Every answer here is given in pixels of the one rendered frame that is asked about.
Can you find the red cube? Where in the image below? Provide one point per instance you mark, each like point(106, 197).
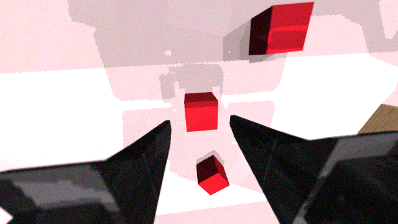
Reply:
point(280, 28)
point(211, 175)
point(201, 111)

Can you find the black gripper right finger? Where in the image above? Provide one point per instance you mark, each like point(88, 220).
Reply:
point(290, 170)

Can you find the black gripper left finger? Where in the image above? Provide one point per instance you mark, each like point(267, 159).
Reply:
point(128, 183)

